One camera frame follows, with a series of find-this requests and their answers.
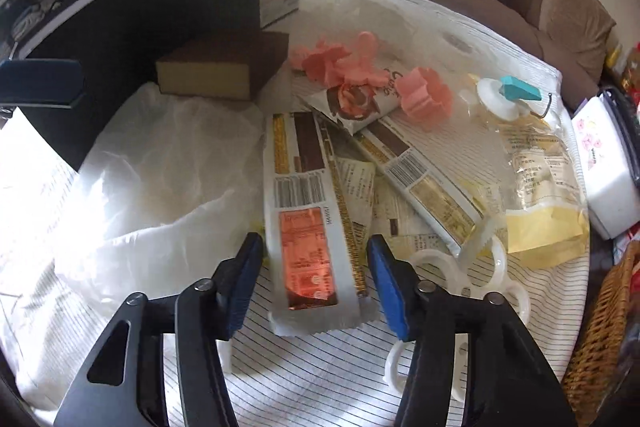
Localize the wicker basket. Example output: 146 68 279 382
562 241 639 426

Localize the black and white storage box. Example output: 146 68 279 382
17 0 298 169

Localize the crumpled white plastic bag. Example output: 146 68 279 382
55 83 265 317

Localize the long white barcode wrapper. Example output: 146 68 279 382
352 117 492 261

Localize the yellow brown sponge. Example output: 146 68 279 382
156 30 288 102

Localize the white snack wrapper orange label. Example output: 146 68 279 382
264 112 378 336

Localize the clear bag with yellow bottom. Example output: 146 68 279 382
471 75 589 269

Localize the pink flower cookie cutter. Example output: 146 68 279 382
335 31 390 89
288 38 352 89
396 67 454 130

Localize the teal clip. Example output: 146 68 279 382
499 76 542 102

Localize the white striped table cloth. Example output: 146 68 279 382
1 0 589 426

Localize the brown chocolate snack packet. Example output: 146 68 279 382
302 62 409 135

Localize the white plastic ring mold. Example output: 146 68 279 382
383 235 530 395

